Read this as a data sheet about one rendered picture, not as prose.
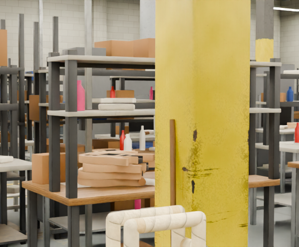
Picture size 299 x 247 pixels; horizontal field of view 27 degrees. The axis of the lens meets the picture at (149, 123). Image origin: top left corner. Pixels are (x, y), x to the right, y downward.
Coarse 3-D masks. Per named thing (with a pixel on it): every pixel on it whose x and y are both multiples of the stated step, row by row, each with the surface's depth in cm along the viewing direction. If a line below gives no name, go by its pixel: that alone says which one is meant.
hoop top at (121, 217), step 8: (152, 208) 137; (160, 208) 138; (168, 208) 139; (176, 208) 140; (112, 216) 132; (120, 216) 132; (128, 216) 133; (136, 216) 134; (144, 216) 135; (152, 216) 136; (120, 224) 132
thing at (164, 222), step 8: (160, 216) 129; (168, 216) 129; (176, 216) 130; (184, 216) 131; (192, 216) 132; (200, 216) 133; (128, 224) 124; (136, 224) 125; (144, 224) 126; (152, 224) 126; (160, 224) 127; (168, 224) 128; (176, 224) 129; (184, 224) 131; (192, 224) 132; (144, 232) 126
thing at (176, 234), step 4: (180, 228) 140; (184, 228) 141; (172, 232) 141; (176, 232) 140; (180, 232) 140; (184, 232) 141; (172, 236) 141; (176, 236) 140; (180, 236) 140; (184, 236) 141; (172, 240) 141; (176, 240) 140; (180, 240) 140; (172, 244) 141; (176, 244) 140
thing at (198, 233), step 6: (204, 222) 133; (192, 228) 134; (198, 228) 133; (204, 228) 133; (192, 234) 134; (198, 234) 133; (204, 234) 133; (192, 240) 134; (198, 240) 133; (204, 240) 133; (192, 246) 134; (198, 246) 133; (204, 246) 133
